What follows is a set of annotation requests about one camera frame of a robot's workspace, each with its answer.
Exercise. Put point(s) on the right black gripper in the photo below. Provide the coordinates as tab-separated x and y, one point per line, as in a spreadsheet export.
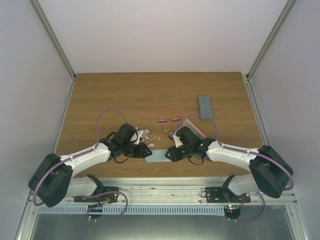
175	156

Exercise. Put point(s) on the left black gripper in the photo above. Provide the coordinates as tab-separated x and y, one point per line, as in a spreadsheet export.
140	152

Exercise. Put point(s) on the pink tinted sunglasses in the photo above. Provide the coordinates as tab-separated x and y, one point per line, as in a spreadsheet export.
169	114

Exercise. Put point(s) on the teal glasses case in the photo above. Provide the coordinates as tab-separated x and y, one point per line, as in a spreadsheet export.
205	107

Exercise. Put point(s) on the pink glasses case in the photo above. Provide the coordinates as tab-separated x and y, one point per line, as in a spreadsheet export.
194	129

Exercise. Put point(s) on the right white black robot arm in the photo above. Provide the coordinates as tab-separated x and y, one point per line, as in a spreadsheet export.
267	171

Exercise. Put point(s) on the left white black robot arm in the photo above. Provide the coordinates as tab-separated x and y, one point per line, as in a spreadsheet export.
54	179

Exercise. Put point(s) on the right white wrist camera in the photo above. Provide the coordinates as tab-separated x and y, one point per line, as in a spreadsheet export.
175	139

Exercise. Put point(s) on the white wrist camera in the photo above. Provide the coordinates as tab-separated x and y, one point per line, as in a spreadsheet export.
175	139
141	136

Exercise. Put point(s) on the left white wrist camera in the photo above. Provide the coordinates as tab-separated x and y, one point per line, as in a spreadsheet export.
141	136

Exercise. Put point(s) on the aluminium frame rail front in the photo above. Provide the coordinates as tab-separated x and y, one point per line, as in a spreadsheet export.
164	190

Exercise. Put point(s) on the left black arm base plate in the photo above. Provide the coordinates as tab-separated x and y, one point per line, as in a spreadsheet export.
105	194

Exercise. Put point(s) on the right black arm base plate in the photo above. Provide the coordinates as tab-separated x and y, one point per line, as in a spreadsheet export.
217	195

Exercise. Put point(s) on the grey slotted cable duct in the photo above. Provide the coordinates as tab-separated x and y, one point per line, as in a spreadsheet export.
190	210

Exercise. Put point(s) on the left aluminium frame post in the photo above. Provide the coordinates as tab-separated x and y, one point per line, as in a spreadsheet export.
51	34

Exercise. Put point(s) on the aluminium frame post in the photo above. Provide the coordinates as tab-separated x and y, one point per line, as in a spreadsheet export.
289	4
51	34

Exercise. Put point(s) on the right aluminium frame post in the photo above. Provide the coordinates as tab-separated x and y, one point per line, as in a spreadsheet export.
289	4

